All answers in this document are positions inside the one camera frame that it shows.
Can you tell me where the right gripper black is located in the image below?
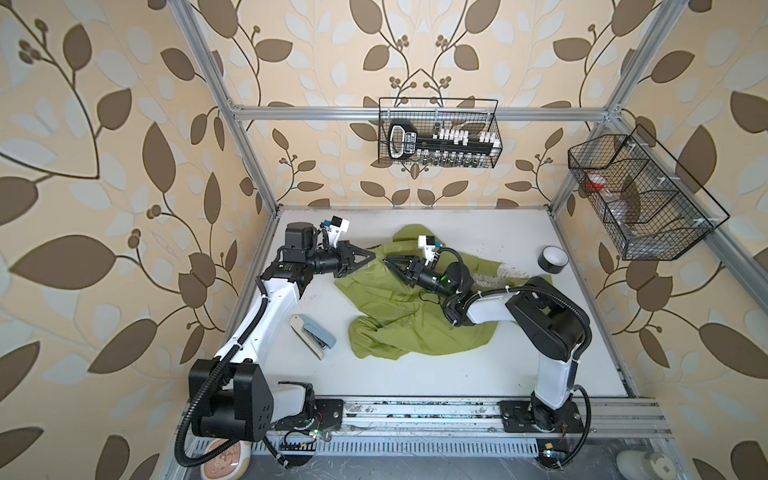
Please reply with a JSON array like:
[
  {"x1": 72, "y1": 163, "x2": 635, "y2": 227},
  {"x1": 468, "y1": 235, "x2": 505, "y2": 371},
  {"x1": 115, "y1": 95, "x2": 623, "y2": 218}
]
[{"x1": 388, "y1": 255, "x2": 456, "y2": 305}]

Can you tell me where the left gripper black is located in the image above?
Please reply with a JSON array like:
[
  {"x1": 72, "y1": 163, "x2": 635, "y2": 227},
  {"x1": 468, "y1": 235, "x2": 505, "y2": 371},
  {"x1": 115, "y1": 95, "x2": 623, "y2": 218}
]
[{"x1": 303, "y1": 241, "x2": 373, "y2": 276}]

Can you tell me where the green jacket with patterned lining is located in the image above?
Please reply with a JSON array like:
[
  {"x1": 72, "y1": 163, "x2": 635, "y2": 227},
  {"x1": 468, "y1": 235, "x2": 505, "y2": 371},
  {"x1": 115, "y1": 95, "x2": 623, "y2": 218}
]
[{"x1": 334, "y1": 224, "x2": 553, "y2": 361}]

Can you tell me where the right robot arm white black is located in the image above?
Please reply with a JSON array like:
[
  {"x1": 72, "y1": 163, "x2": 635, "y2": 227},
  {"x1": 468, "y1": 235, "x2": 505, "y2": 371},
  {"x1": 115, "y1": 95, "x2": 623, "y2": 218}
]
[{"x1": 384, "y1": 247, "x2": 593, "y2": 470}]

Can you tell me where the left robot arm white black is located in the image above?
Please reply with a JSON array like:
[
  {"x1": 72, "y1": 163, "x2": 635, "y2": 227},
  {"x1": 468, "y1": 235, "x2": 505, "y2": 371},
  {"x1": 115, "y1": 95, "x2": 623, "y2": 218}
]
[{"x1": 174, "y1": 216, "x2": 376, "y2": 468}]

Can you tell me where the small grey white block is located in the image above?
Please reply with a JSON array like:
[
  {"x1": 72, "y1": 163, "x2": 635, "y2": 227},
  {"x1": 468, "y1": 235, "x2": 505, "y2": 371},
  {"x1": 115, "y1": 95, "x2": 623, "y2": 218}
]
[{"x1": 289, "y1": 314, "x2": 337, "y2": 360}]

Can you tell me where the grey tape roll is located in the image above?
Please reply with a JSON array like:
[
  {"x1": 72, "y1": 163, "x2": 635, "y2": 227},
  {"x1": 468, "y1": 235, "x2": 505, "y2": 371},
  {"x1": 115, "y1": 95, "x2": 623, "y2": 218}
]
[{"x1": 537, "y1": 246, "x2": 569, "y2": 275}]

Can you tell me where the red cap bottle in basket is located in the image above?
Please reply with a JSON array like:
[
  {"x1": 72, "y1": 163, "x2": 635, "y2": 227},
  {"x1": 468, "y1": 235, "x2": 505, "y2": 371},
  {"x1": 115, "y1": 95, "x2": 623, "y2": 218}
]
[{"x1": 584, "y1": 173, "x2": 607, "y2": 194}]

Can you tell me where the pink white round device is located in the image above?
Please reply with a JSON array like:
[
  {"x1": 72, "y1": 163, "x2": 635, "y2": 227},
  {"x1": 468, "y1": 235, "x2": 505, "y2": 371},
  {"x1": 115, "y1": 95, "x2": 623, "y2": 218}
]
[{"x1": 200, "y1": 441, "x2": 252, "y2": 480}]

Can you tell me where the white round device bottom right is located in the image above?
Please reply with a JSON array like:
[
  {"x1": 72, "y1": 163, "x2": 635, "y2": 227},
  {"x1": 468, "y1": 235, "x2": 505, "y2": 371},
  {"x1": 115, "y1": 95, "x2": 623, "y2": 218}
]
[{"x1": 616, "y1": 450, "x2": 678, "y2": 480}]

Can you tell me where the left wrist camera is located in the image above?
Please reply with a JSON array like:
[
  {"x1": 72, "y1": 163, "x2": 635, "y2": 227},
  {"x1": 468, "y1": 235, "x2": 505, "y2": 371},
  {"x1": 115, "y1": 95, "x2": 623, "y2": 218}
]
[{"x1": 321, "y1": 216, "x2": 350, "y2": 247}]

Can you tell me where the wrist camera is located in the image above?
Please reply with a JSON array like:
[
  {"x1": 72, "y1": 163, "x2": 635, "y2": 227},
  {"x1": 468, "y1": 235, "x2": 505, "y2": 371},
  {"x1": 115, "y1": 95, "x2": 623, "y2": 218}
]
[
  {"x1": 321, "y1": 216, "x2": 350, "y2": 247},
  {"x1": 417, "y1": 235, "x2": 442, "y2": 265}
]

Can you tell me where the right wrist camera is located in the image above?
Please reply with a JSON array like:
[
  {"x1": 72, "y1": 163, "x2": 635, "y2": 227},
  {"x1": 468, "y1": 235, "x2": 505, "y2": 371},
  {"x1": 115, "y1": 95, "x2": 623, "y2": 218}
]
[{"x1": 417, "y1": 235, "x2": 442, "y2": 265}]

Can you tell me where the black socket set rail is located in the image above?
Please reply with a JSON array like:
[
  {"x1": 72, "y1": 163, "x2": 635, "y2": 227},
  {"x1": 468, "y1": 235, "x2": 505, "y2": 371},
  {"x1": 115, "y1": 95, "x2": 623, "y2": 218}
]
[{"x1": 384, "y1": 119, "x2": 503, "y2": 164}]

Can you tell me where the black wire basket back wall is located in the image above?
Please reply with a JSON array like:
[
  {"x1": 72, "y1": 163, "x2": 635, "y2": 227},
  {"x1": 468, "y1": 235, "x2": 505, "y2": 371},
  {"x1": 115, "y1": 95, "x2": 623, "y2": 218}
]
[{"x1": 377, "y1": 96, "x2": 503, "y2": 169}]

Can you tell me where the black wire basket wall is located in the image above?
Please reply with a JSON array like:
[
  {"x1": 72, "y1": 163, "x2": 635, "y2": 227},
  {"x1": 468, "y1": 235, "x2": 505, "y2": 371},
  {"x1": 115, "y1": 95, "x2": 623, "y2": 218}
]
[
  {"x1": 568, "y1": 124, "x2": 730, "y2": 261},
  {"x1": 377, "y1": 96, "x2": 503, "y2": 169}
]

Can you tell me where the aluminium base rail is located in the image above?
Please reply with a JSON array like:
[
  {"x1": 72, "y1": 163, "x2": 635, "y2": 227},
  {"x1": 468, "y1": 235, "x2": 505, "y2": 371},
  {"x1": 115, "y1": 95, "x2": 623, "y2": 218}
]
[{"x1": 173, "y1": 394, "x2": 673, "y2": 458}]

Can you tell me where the black wire basket right wall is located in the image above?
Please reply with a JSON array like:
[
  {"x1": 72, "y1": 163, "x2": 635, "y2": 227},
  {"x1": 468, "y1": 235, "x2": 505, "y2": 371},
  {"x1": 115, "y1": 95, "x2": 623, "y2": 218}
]
[{"x1": 568, "y1": 124, "x2": 730, "y2": 261}]

